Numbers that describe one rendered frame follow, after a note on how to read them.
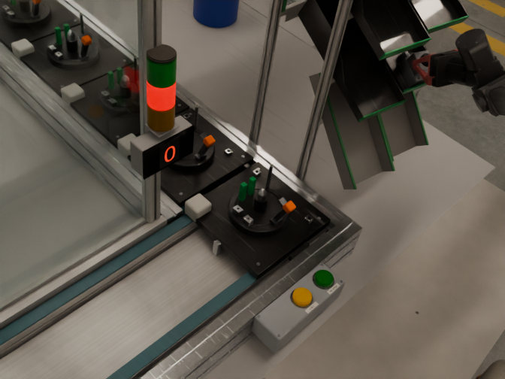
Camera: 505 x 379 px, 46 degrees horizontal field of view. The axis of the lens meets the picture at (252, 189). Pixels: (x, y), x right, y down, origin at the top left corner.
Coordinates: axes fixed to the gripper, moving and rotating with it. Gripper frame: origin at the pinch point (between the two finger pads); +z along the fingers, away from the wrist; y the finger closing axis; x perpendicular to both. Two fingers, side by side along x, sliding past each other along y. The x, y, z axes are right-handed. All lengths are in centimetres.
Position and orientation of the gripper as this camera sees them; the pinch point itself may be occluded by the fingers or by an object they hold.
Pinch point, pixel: (423, 62)
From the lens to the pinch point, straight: 142.5
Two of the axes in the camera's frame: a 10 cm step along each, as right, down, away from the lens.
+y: -8.7, 2.4, -4.3
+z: -4.9, -3.2, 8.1
